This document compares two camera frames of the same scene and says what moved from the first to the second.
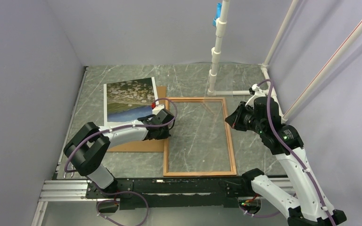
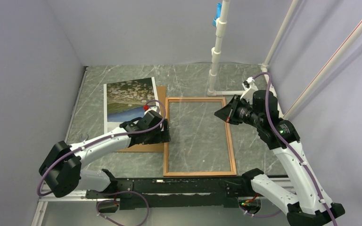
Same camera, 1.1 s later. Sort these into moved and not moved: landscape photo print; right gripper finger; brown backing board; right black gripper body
Moved: right gripper finger
Not moved: landscape photo print; brown backing board; right black gripper body
